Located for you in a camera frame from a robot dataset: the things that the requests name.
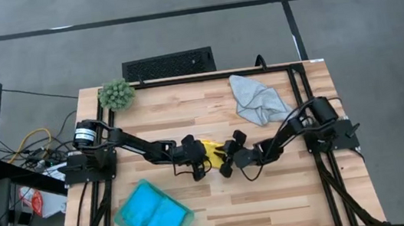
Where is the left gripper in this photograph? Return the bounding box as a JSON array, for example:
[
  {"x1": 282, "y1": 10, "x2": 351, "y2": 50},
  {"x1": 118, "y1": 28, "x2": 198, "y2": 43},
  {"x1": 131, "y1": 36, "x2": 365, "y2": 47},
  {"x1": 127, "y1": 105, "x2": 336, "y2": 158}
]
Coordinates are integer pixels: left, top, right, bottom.
[{"x1": 172, "y1": 132, "x2": 212, "y2": 185}]

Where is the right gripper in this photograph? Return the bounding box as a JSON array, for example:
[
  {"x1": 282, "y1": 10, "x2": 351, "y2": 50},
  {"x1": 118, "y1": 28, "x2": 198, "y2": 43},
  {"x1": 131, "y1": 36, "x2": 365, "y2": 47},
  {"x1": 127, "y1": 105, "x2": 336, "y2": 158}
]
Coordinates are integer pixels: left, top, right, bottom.
[{"x1": 215, "y1": 126, "x2": 267, "y2": 179}]

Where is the yellow microfiber towel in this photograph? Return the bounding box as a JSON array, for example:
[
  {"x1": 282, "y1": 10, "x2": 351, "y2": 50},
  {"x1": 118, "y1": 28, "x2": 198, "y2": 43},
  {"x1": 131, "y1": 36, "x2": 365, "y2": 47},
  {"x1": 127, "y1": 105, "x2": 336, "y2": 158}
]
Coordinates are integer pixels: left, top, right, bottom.
[{"x1": 200, "y1": 137, "x2": 233, "y2": 172}]

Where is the grey microfiber towel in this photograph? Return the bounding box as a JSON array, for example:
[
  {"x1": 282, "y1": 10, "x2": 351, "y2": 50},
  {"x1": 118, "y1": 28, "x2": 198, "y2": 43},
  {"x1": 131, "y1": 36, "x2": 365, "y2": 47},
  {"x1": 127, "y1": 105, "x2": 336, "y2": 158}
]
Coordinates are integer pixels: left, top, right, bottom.
[{"x1": 228, "y1": 67, "x2": 297, "y2": 130}]

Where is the blue microfiber towel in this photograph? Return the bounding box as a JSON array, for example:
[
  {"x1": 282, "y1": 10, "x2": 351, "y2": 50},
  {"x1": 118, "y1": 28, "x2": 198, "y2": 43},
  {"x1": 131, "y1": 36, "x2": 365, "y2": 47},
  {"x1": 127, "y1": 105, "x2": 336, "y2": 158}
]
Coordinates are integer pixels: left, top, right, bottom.
[
  {"x1": 140, "y1": 195, "x2": 189, "y2": 226},
  {"x1": 120, "y1": 182, "x2": 167, "y2": 226}
]

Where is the translucent green plastic bin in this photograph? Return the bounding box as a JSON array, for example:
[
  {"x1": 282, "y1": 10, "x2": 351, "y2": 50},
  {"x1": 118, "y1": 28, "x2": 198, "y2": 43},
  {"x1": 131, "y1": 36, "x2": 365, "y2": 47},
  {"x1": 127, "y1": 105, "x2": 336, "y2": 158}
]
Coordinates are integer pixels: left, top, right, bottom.
[{"x1": 109, "y1": 172, "x2": 196, "y2": 226}]

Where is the spiky green artificial plant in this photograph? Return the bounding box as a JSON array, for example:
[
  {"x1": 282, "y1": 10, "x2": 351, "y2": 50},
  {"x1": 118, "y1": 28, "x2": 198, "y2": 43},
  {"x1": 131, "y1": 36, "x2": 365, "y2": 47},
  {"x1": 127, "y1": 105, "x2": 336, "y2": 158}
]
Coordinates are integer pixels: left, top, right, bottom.
[{"x1": 95, "y1": 76, "x2": 138, "y2": 116}]

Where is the white paper sheet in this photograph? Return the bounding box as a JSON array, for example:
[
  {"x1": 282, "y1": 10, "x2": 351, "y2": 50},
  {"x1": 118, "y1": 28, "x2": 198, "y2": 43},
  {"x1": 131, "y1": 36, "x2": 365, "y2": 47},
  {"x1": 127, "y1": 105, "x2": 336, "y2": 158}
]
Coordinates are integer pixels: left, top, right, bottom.
[{"x1": 43, "y1": 162, "x2": 69, "y2": 184}]

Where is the red and white bag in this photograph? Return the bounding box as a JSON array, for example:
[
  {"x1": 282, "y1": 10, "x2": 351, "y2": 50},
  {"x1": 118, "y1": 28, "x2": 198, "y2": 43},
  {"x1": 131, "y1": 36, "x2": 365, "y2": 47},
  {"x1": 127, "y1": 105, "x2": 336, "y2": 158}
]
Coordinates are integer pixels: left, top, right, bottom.
[{"x1": 18, "y1": 181, "x2": 69, "y2": 221}]

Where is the black cable loop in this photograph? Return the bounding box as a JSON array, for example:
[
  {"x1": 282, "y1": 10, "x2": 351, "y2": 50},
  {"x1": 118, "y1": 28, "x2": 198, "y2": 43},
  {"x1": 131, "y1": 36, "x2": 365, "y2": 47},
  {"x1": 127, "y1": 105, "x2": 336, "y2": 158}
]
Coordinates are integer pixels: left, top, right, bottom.
[{"x1": 254, "y1": 54, "x2": 268, "y2": 70}]

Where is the yellow floor cable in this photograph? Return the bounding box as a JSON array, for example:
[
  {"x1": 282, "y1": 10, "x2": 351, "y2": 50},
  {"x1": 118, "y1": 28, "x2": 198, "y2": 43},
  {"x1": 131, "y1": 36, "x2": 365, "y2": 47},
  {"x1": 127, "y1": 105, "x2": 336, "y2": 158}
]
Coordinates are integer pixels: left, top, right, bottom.
[{"x1": 5, "y1": 126, "x2": 55, "y2": 165}]

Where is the thin black floor cable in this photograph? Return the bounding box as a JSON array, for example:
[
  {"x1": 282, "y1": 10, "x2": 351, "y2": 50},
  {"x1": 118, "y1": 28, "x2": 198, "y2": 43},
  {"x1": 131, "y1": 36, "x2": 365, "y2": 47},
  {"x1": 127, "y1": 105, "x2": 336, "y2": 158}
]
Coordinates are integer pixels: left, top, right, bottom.
[{"x1": 1, "y1": 79, "x2": 80, "y2": 109}]

